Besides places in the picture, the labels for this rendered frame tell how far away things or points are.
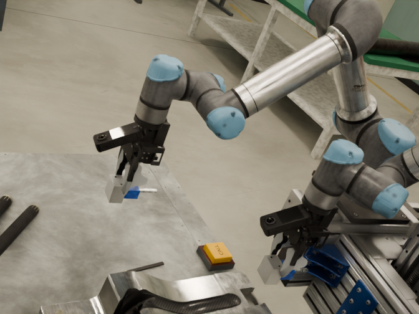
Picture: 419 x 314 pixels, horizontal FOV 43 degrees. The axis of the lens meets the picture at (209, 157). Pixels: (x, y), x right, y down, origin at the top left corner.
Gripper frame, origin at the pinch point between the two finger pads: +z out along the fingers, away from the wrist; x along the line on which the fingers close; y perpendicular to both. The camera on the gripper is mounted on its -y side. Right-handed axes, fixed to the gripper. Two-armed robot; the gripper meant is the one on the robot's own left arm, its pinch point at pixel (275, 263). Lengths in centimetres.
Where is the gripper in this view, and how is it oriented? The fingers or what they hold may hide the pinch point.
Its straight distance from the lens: 134.7
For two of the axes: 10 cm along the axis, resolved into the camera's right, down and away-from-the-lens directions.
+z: -3.4, 8.1, 4.7
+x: -3.3, -5.7, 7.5
